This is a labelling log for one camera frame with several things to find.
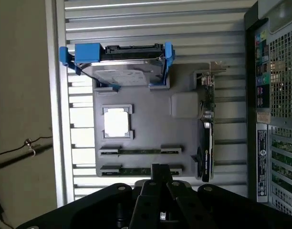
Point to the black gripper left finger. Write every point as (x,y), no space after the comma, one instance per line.
(146,205)

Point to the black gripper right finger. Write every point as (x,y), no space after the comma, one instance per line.
(181,205)

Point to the green RAM stick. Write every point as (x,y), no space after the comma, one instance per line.
(141,151)
(134,171)

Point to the black graphics card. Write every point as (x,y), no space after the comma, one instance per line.
(208,143)

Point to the grey plastic parts rack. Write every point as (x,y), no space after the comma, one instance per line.
(150,124)

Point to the silver CPU chip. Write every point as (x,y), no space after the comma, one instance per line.
(117,124)

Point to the silver hard disk drive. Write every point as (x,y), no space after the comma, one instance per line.
(127,71)

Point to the black PC case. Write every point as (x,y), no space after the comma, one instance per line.
(274,107)

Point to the blue plastic disk caddy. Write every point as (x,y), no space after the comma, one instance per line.
(86,53)

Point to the aluminium table frame rail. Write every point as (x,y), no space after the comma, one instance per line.
(61,119)

